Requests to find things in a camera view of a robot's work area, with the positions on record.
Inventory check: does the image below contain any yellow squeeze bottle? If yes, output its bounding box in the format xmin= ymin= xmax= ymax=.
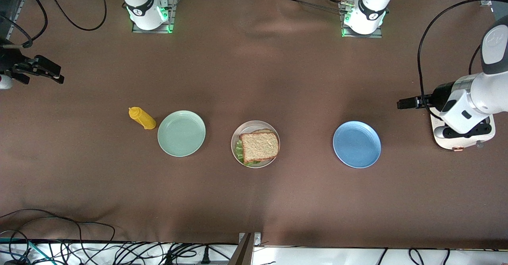
xmin=128 ymin=107 xmax=157 ymax=131

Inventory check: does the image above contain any green lettuce leaf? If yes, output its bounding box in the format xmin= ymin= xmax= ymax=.
xmin=234 ymin=139 xmax=262 ymax=166

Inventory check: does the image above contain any blue plate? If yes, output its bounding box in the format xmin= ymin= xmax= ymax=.
xmin=333 ymin=121 xmax=382 ymax=169

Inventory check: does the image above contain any green plate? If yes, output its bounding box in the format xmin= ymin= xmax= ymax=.
xmin=157 ymin=110 xmax=207 ymax=157

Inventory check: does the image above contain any beige plate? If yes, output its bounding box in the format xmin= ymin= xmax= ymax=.
xmin=231 ymin=121 xmax=281 ymax=169

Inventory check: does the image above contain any clear plastic box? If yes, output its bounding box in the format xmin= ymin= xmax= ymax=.
xmin=0 ymin=0 xmax=25 ymax=39

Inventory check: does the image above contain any white two-slot toaster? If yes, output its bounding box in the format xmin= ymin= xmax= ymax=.
xmin=430 ymin=106 xmax=496 ymax=152

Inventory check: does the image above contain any brown tablecloth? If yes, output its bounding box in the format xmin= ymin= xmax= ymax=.
xmin=0 ymin=0 xmax=508 ymax=250

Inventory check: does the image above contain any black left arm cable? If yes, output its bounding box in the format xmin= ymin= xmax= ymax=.
xmin=417 ymin=0 xmax=508 ymax=121

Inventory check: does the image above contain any grey braided cable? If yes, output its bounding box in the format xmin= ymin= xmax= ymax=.
xmin=284 ymin=0 xmax=346 ymax=13

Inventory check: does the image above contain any teal cable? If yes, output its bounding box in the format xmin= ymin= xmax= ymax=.
xmin=0 ymin=237 xmax=54 ymax=265

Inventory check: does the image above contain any aluminium post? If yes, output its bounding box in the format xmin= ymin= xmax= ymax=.
xmin=228 ymin=232 xmax=262 ymax=265

